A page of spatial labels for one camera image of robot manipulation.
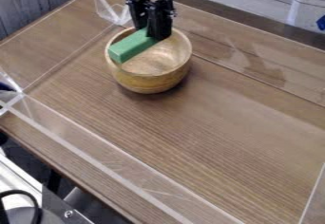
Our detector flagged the white container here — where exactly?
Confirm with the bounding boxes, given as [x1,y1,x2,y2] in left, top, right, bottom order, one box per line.
[287,0,325,34]

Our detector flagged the black cable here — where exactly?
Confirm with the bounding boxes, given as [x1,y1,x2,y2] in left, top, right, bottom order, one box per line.
[0,189,42,224]

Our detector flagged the clear acrylic front wall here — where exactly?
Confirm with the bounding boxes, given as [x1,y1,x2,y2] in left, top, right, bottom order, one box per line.
[0,71,243,224]

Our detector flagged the grey metal bracket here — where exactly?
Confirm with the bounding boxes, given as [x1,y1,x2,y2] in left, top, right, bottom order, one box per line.
[40,187,93,224]

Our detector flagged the clear acrylic corner bracket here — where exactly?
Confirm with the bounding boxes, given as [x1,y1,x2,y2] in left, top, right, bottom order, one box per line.
[93,0,131,26]

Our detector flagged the brown wooden bowl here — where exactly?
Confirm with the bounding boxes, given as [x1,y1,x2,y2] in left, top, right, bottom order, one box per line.
[104,28,192,94]

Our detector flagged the green rectangular block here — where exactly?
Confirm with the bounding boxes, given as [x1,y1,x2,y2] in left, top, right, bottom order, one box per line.
[108,28,157,64]

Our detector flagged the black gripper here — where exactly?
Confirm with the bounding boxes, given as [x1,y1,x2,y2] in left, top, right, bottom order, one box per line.
[127,0,173,41]

